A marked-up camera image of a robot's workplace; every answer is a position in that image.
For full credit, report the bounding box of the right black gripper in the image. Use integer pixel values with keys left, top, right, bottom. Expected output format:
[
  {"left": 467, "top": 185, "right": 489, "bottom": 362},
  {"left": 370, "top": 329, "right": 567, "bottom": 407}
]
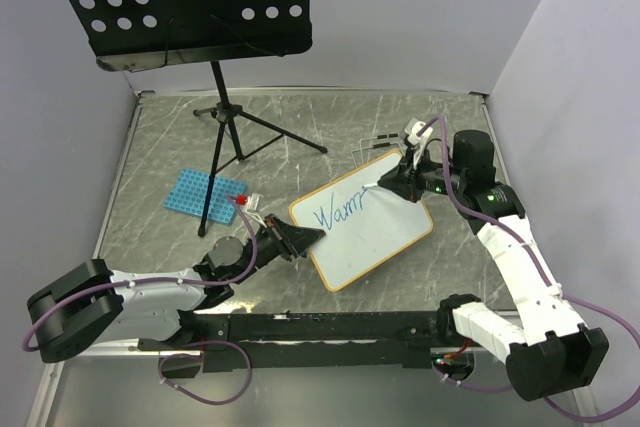
[{"left": 378, "top": 144, "right": 466, "bottom": 203}]

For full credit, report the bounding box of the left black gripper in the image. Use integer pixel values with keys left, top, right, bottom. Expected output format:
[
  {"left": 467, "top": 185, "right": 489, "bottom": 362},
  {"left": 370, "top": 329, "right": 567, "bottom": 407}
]
[{"left": 232, "top": 213, "right": 325, "bottom": 284}]

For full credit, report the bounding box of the yellow framed whiteboard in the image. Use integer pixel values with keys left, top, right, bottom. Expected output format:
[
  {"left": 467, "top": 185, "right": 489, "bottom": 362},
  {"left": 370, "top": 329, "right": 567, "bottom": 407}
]
[{"left": 289, "top": 149, "right": 433, "bottom": 292}]

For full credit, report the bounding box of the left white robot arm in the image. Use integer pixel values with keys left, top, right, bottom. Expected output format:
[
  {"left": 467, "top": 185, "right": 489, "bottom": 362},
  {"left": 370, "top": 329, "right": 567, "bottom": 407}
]
[{"left": 22, "top": 215, "right": 326, "bottom": 364}]

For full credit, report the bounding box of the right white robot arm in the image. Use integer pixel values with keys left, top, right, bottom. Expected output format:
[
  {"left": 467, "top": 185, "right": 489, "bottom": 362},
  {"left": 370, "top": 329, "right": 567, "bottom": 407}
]
[{"left": 377, "top": 125, "right": 609, "bottom": 401}]

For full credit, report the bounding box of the blue studded building plate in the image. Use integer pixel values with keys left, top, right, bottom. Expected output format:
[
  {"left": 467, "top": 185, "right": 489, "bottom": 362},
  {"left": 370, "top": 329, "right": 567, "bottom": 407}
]
[{"left": 164, "top": 169, "right": 248, "bottom": 225}]

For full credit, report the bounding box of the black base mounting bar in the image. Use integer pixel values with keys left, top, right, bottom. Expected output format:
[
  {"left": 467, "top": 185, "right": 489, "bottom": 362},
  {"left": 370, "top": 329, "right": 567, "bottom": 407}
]
[{"left": 138, "top": 310, "right": 476, "bottom": 372}]

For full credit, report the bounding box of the black perforated music stand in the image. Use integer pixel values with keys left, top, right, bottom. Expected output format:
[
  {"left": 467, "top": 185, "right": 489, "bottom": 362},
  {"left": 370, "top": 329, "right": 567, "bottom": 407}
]
[{"left": 41, "top": 0, "right": 329, "bottom": 238}]

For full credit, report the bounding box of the wire whiteboard easel stand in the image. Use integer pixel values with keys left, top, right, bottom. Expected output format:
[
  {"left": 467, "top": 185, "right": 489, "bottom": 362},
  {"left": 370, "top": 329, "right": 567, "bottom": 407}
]
[{"left": 351, "top": 133, "right": 404, "bottom": 167}]

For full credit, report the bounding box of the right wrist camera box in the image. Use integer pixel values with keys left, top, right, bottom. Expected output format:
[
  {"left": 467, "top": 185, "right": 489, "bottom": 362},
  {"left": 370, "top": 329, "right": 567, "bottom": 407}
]
[{"left": 400, "top": 118, "right": 433, "bottom": 149}]

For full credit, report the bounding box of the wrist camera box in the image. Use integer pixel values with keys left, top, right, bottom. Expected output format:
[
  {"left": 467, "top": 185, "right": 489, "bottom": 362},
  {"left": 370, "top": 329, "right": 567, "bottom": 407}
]
[
  {"left": 400, "top": 118, "right": 433, "bottom": 149},
  {"left": 235, "top": 193, "right": 262, "bottom": 213}
]

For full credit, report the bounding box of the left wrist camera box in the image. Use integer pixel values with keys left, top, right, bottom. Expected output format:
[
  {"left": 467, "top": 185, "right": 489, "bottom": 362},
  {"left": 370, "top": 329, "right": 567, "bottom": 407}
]
[{"left": 235, "top": 193, "right": 262, "bottom": 213}]

